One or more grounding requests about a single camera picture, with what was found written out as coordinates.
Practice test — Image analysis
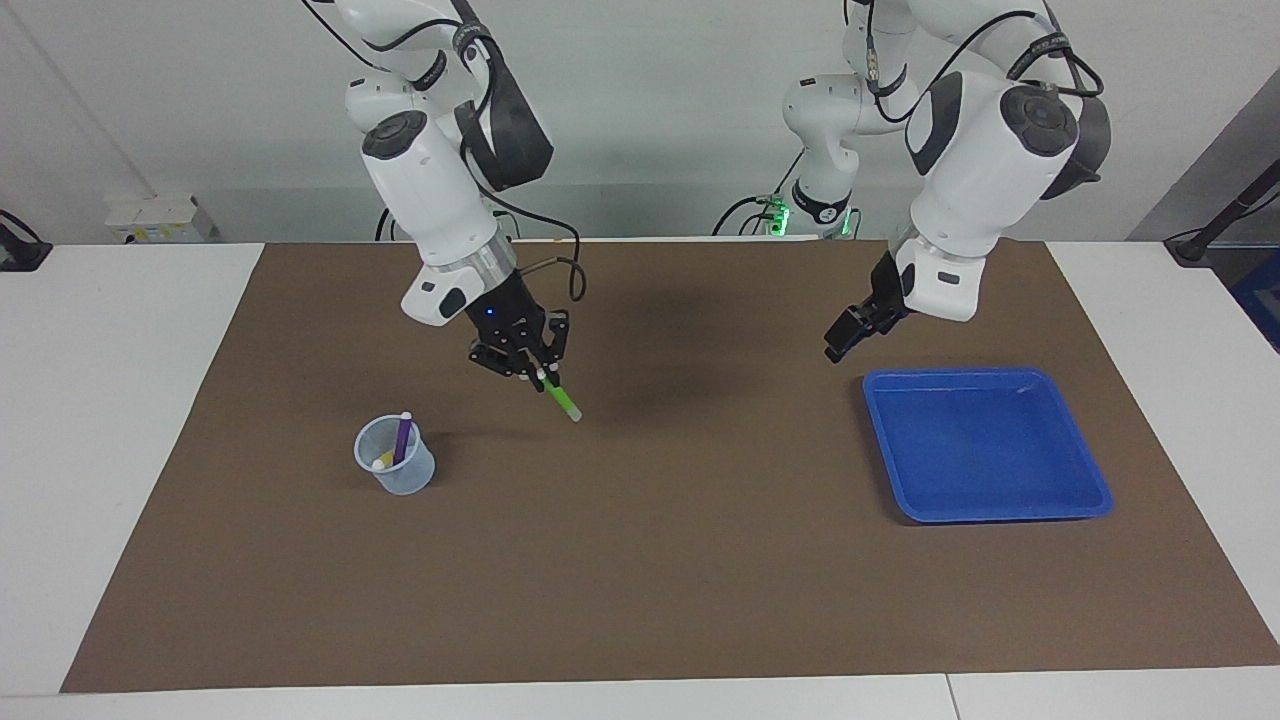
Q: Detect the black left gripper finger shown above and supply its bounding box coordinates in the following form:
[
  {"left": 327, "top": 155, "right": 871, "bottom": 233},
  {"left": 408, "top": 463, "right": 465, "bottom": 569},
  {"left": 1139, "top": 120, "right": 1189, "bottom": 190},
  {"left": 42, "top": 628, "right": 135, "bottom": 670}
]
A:
[{"left": 824, "top": 305, "right": 879, "bottom": 364}]

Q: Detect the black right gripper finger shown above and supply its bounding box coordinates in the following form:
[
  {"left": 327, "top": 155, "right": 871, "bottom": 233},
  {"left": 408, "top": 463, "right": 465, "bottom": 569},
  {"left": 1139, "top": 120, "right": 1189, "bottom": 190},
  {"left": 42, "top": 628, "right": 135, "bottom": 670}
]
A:
[
  {"left": 468, "top": 340, "right": 536, "bottom": 381},
  {"left": 535, "top": 310, "right": 571, "bottom": 383}
]

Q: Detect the green marker pen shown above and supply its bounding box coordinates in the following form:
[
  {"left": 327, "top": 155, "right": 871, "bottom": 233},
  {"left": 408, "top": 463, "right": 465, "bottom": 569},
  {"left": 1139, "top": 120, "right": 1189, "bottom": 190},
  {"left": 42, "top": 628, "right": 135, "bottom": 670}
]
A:
[{"left": 536, "top": 368, "right": 583, "bottom": 423}]

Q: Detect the translucent plastic cup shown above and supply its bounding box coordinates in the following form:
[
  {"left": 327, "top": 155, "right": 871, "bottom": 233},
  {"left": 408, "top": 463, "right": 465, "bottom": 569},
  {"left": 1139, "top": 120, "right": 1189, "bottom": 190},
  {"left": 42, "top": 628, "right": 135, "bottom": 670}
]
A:
[{"left": 354, "top": 415, "right": 437, "bottom": 497}]

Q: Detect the blue plastic tray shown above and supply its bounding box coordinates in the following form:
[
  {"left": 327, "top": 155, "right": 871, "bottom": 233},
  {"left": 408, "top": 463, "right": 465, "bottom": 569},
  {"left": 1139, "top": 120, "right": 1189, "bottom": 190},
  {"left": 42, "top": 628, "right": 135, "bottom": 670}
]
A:
[{"left": 862, "top": 366, "right": 1114, "bottom": 524}]

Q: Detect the brown table mat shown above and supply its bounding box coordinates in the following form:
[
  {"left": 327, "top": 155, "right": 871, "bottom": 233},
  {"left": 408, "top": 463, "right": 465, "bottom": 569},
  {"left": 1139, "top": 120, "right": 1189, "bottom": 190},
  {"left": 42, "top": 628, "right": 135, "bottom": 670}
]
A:
[{"left": 60, "top": 237, "right": 1280, "bottom": 694}]

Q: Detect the black stand pole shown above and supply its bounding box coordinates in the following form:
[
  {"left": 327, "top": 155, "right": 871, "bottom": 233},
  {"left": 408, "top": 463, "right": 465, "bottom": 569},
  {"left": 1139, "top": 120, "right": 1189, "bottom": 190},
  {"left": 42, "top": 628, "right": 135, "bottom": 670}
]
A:
[{"left": 1165, "top": 155, "right": 1280, "bottom": 266}]

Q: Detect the white cardboard box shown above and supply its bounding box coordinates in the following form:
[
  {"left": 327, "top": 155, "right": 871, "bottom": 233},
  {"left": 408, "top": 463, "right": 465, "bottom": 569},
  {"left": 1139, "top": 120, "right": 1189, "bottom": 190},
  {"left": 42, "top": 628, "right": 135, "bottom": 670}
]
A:
[{"left": 105, "top": 195, "right": 216, "bottom": 244}]

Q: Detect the blue crate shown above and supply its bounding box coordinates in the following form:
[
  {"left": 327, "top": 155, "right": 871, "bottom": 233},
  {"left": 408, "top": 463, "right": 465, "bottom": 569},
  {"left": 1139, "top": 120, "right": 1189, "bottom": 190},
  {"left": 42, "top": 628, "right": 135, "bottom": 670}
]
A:
[{"left": 1232, "top": 250, "right": 1280, "bottom": 353}]

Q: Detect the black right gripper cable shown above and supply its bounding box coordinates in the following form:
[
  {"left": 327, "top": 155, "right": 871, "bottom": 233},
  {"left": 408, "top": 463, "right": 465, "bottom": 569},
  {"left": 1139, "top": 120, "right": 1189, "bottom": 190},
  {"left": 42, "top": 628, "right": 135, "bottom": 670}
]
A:
[{"left": 300, "top": 0, "right": 587, "bottom": 303}]

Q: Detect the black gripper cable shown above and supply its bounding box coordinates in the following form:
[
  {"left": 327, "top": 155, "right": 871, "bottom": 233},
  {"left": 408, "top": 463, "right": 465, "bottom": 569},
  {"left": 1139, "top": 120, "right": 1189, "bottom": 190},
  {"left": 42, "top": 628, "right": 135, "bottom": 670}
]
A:
[
  {"left": 845, "top": 0, "right": 1106, "bottom": 126},
  {"left": 300, "top": 0, "right": 587, "bottom": 303}
]

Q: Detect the black left base cable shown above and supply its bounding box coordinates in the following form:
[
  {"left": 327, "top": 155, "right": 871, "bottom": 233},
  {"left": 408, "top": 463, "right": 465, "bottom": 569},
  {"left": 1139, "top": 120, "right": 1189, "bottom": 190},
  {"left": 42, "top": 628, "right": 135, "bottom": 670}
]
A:
[{"left": 712, "top": 150, "right": 801, "bottom": 238}]

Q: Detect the black left arm strap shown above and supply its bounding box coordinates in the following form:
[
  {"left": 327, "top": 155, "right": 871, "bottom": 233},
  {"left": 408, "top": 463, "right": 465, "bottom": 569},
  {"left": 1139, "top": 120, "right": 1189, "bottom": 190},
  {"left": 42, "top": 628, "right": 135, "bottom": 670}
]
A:
[{"left": 1008, "top": 32, "right": 1071, "bottom": 81}]

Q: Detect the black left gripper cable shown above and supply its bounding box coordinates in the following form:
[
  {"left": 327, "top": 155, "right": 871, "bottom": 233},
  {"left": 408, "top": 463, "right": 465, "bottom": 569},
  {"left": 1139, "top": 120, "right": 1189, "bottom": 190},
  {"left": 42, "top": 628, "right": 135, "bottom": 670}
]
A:
[{"left": 845, "top": 0, "right": 1106, "bottom": 126}]

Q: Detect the black clamp mount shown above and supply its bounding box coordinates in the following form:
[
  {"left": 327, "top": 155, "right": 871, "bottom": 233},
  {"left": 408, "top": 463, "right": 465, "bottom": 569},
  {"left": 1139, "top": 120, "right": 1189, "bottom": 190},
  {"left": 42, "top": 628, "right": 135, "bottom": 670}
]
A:
[{"left": 0, "top": 208, "right": 53, "bottom": 273}]

